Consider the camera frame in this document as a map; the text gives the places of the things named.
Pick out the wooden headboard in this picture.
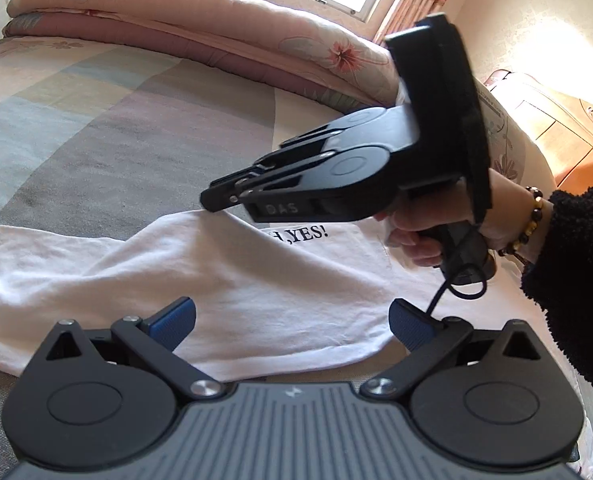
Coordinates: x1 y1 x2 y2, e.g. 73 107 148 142
483 70 593 196

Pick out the brown bead bracelet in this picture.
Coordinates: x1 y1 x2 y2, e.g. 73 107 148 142
499 186 548 257

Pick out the person's right hand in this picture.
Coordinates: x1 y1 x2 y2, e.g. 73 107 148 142
383 169 527 268

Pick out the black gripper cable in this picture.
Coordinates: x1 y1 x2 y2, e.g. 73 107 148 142
425 245 492 322

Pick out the folded pink floral quilt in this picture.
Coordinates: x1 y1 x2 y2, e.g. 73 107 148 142
1 0 402 116

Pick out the white printed t-shirt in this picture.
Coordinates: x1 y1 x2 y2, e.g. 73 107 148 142
0 210 552 382

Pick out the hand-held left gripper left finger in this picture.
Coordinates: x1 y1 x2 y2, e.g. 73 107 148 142
40 296 226 402

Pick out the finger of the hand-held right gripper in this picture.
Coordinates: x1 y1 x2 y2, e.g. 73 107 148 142
200 151 338 212
253 126 350 169

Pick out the floral patchwork pillow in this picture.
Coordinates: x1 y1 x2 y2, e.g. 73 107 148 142
476 79 559 196

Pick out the person's right forearm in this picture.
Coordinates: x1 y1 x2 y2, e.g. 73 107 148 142
520 186 593 406

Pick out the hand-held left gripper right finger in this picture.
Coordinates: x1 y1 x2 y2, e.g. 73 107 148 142
359 299 549 403

